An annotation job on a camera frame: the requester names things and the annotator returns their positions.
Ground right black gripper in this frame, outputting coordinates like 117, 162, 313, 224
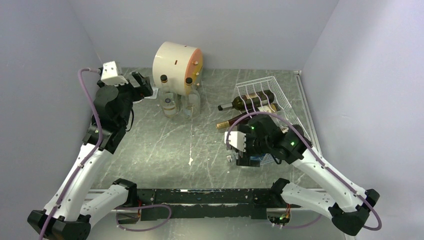
236, 124, 272, 167

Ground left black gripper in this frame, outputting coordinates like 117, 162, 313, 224
97, 71, 152, 126

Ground clear bottle yellow label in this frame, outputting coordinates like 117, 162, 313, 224
158, 74, 179, 118

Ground dark green wine bottle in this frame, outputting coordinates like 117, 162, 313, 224
281, 124, 306, 140

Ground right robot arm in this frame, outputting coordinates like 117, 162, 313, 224
224, 111, 382, 236

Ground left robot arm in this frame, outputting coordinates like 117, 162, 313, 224
27, 71, 154, 240

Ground blue clear bottle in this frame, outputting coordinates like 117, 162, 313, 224
226, 155, 237, 163

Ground red bottle gold cap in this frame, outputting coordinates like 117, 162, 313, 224
216, 103, 281, 129

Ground dark bottle silver cap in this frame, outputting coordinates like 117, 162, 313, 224
217, 90, 275, 111

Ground cream cylindrical drum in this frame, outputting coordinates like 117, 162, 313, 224
152, 41, 203, 96

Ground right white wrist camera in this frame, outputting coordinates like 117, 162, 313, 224
224, 131, 246, 152

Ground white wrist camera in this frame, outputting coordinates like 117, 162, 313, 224
100, 61, 129, 87
224, 131, 246, 152

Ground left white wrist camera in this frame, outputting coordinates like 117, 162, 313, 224
100, 61, 129, 87

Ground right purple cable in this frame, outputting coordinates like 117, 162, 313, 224
225, 111, 383, 232

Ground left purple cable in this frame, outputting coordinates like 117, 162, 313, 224
38, 67, 104, 240

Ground white wire wine rack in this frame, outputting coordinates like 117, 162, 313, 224
233, 76, 312, 165

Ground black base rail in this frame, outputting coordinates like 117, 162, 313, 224
137, 188, 288, 221

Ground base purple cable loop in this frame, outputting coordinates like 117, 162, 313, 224
115, 203, 172, 233

